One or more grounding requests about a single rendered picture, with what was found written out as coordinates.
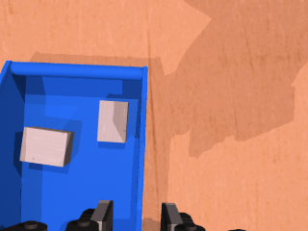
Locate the grey metal block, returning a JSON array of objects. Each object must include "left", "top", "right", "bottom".
[{"left": 20, "top": 126, "right": 74, "bottom": 167}]

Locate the pink rectangular block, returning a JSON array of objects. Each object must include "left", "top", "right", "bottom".
[{"left": 97, "top": 100, "right": 129, "bottom": 142}]

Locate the blue bin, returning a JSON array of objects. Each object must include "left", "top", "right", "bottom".
[{"left": 0, "top": 61, "right": 148, "bottom": 231}]

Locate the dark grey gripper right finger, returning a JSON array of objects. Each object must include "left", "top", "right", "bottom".
[{"left": 160, "top": 202, "right": 206, "bottom": 231}]

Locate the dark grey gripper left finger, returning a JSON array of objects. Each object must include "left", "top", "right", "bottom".
[{"left": 0, "top": 200, "right": 114, "bottom": 231}]

